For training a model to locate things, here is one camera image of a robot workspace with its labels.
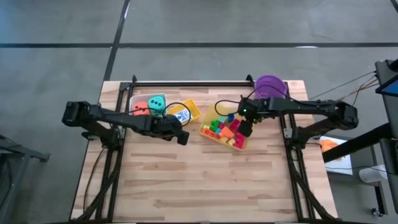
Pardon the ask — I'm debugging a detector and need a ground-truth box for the orange long toy brick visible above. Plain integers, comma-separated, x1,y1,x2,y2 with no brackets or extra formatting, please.
201,128,220,139

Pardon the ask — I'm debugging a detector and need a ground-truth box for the red stepped toy brick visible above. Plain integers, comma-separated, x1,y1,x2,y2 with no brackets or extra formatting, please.
233,133,248,149

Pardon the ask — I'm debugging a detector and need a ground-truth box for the thin cable bundle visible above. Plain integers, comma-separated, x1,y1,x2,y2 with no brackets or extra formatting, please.
308,70,380,108

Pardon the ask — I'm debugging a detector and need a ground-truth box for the orange foam die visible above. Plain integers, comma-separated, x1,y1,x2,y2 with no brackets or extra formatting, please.
132,101,152,116

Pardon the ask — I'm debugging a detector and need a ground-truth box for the teal foam die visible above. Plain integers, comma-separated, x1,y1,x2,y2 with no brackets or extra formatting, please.
147,95,167,116

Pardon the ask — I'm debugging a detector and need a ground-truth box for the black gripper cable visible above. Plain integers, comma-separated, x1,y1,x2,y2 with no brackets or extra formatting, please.
161,102,192,127
214,84,299,118

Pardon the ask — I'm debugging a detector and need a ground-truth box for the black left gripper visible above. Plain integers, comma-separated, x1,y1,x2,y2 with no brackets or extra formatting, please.
145,114,191,147

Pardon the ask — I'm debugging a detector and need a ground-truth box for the orange sloped toy brick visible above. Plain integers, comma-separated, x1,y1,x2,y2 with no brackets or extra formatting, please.
220,126,235,139

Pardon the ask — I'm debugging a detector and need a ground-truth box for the white paper sheet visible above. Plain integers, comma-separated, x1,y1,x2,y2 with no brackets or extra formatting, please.
319,136,354,176

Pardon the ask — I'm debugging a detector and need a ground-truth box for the red rectangular toy brick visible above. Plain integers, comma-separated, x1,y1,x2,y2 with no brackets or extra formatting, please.
229,118,241,133

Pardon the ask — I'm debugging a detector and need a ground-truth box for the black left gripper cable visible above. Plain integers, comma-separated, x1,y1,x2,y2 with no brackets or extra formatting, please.
161,102,192,127

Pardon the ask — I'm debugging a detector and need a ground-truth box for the orange crumpled object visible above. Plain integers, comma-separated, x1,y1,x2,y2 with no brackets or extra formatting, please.
319,139,339,154

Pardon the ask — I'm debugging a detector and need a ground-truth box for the black workstation stand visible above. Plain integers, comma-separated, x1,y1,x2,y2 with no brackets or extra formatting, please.
374,58,398,215

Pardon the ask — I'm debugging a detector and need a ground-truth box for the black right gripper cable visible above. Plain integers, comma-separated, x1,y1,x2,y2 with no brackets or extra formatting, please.
214,84,299,118

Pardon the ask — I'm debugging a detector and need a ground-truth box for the purple monster bucket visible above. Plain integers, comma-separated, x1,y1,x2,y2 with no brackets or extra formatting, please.
254,74,288,100

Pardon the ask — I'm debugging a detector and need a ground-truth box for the black diagonal stand bar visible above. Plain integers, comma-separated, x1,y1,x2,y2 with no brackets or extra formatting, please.
322,123,398,164

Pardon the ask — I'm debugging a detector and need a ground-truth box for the blue lit screen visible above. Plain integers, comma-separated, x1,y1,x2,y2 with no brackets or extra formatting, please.
375,74,398,96

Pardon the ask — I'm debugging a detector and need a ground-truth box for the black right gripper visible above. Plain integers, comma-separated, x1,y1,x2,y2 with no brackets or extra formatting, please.
237,97,271,139

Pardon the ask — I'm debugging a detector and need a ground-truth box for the white plastic bin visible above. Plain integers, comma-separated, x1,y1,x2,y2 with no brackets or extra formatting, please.
128,93,169,118

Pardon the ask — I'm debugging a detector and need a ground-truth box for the translucent yellow bin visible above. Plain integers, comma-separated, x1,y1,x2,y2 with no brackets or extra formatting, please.
198,102,254,151

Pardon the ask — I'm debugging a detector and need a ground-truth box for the white rounded object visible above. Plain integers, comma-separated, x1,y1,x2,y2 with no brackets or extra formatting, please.
358,164,389,184

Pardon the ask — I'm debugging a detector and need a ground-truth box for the grey metal table frame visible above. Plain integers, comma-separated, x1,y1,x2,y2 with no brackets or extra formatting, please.
0,133,51,224

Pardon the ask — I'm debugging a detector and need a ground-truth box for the yellow mesh basket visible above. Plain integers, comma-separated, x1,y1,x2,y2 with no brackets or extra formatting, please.
167,99,202,127

